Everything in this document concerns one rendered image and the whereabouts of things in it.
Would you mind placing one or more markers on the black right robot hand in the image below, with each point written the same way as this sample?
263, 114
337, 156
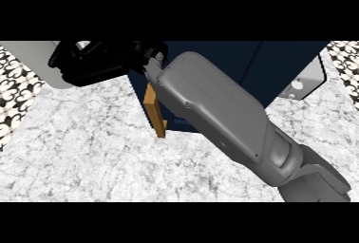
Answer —
98, 61

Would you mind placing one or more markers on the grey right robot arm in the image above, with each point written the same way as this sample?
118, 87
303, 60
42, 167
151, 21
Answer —
219, 107

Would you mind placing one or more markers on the pale grey appliance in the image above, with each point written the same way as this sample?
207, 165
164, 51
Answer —
28, 58

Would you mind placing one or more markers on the grey metal plate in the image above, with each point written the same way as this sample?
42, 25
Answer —
306, 79

